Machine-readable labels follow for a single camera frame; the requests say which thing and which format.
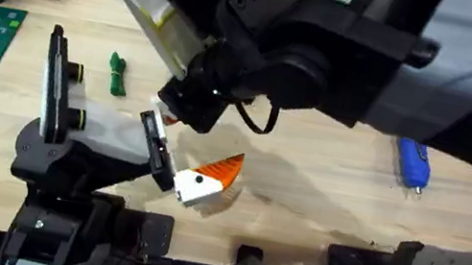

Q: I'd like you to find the blue electric screwdriver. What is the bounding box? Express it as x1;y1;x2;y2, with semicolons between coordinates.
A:
389;135;437;201

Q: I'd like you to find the left wrist flat plate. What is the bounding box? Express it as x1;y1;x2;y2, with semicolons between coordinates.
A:
30;23;103;150

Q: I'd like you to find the black cable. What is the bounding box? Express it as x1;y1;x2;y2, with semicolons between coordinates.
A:
228;95;282;139

